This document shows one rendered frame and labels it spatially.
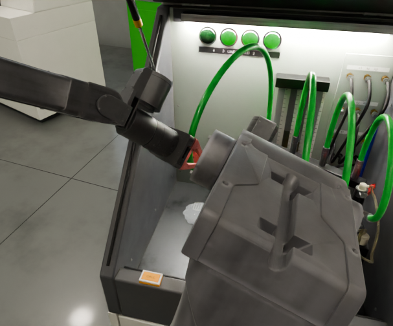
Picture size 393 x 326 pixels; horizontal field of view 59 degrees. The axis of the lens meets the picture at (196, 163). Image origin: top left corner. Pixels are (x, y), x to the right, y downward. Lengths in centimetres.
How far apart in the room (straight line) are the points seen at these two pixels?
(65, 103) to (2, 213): 221
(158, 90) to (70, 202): 206
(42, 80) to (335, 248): 47
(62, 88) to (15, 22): 280
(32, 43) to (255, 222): 334
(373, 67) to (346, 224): 89
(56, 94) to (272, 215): 45
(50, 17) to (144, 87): 293
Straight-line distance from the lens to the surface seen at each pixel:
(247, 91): 109
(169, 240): 112
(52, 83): 56
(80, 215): 250
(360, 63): 106
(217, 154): 22
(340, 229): 19
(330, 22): 99
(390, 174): 75
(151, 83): 63
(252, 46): 80
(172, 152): 66
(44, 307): 210
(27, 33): 342
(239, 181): 17
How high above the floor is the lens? 166
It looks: 36 degrees down
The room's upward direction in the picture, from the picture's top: straight up
